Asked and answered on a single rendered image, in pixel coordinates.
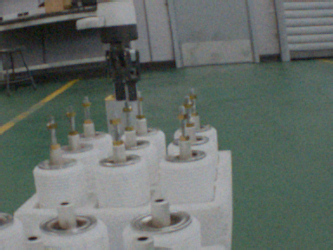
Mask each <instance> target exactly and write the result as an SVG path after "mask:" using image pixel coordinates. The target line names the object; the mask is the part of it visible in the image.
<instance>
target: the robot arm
mask: <svg viewBox="0 0 333 250"><path fill-rule="evenodd" d="M76 24H77V29H78V30H84V29H91V28H97V27H99V31H100V42H101V43H109V49H108V50H105V56H106V61H107V71H108V78H111V81H112V82H114V96H115V100H116V101H123V100H127V104H130V105H131V104H135V103H138V101H139V99H138V91H137V84H136V83H137V82H138V80H141V75H140V59H139V51H138V50H137V49H132V46H131V43H130V42H131V41H135V40H137V39H138V30H137V23H136V15H135V10H134V5H133V1H132V0H97V17H88V18H84V19H81V20H78V21H77V23H76ZM130 73H131V74H132V75H130ZM123 81H124V82H123Z"/></svg>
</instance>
